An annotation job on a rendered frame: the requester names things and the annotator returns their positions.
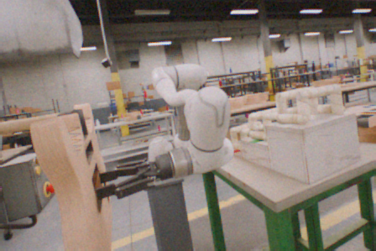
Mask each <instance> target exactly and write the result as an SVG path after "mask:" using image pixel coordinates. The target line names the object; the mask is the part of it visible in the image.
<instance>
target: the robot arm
mask: <svg viewBox="0 0 376 251"><path fill-rule="evenodd" d="M206 79H207V73H206V69H205V68H203V67H202V66H200V65H197V64H181V65H176V66H166V67H162V66H160V67H157V68H154V69H153V71H152V73H151V82H152V84H153V87H154V88H155V90H156V91H157V92H158V93H159V94H160V95H161V96H162V97H163V98H164V99H165V101H166V102H167V103H168V104H170V105H171V106H172V107H179V118H178V133H177V134H176V136H175V138H174V140H173V142H167V140H166V139H162V138H160V139H154V140H153V141H151V143H150V145H149V161H148V160H147V158H145V159H141V160H139V161H133V162H130V163H125V164H122V165H117V166H116V167H117V168H116V169H114V170H109V171H107V172H104V173H100V174H99V176H100V182H101V184H102V183H107V182H109V181H111V180H116V179H118V177H124V176H130V175H134V177H131V178H129V179H126V180H125V181H122V182H121V183H118V184H117V185H115V184H114V183H112V184H110V185H106V186H101V187H98V188H96V191H97V198H98V200H101V199H102V198H106V197H109V196H113V195H115V196H116V197H117V198H118V199H123V198H124V197H127V196H129V195H133V194H134V193H138V192H140V191H143V190H147V189H150V188H153V187H155V182H156V181H163V180H169V179H171V178H175V179H176V180H177V179H179V178H183V177H185V176H187V175H192V174H203V173H206V172H208V171H212V170H216V169H218V168H221V167H222V166H223V165H225V164H227V163H228V162H229V161H230V160H231V159H232V157H233V155H234V149H233V146H232V143H231V142H230V140H229V139H226V135H227V131H228V127H229V123H230V114H231V108H230V101H229V99H228V97H227V94H226V92H224V91H223V90H221V89H220V88H217V87H215V86H207V87H204V88H202V89H200V90H199V88H200V86H202V85H203V84H204V83H205V82H206ZM175 89H177V92H176V90H175ZM198 90H199V91H198ZM197 91H198V92H197ZM119 173H120V174H119ZM118 187H119V188H118Z"/></svg>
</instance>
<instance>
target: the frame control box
mask: <svg viewBox="0 0 376 251"><path fill-rule="evenodd" d="M34 158H37V156H36V153H34V154H26V155H21V156H20V157H18V158H17V159H13V160H11V161H9V162H7V163H6V164H4V165H0V187H1V190H2V195H3V202H4V205H5V208H6V213H7V216H8V222H13V221H15V220H19V219H21V218H25V217H29V218H31V219H32V222H31V223H29V224H0V229H25V228H31V227H34V225H35V224H36V223H37V221H38V220H37V217H36V214H38V213H40V212H42V210H43V209H44V207H45V206H46V205H47V203H49V201H50V200H51V199H52V197H53V196H54V195H55V193H50V191H48V192H47V190H46V188H47V187H48V186H50V180H49V178H48V177H47V175H45V173H44V172H43V170H42V168H41V165H40V164H39V162H38V164H37V165H35V164H34ZM37 166H39V167H40V168H41V173H40V174H38V173H37Z"/></svg>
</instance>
